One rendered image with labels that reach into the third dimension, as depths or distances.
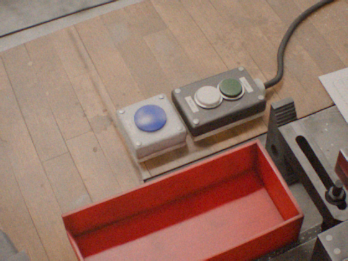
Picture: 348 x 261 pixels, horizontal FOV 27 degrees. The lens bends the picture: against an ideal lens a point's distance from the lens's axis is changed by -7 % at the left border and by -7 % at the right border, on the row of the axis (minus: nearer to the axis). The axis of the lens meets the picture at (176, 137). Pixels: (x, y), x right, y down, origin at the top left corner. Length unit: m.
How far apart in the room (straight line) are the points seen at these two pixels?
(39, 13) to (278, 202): 1.68
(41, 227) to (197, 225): 0.19
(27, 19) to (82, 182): 1.56
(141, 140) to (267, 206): 0.17
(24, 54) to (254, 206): 0.41
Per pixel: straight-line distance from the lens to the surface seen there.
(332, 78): 1.07
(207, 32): 1.11
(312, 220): 0.93
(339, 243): 0.82
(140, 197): 0.89
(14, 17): 2.50
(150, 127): 0.95
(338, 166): 0.71
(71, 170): 0.97
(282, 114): 0.92
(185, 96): 0.99
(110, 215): 0.90
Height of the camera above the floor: 1.70
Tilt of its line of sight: 54 degrees down
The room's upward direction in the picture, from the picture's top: 1 degrees counter-clockwise
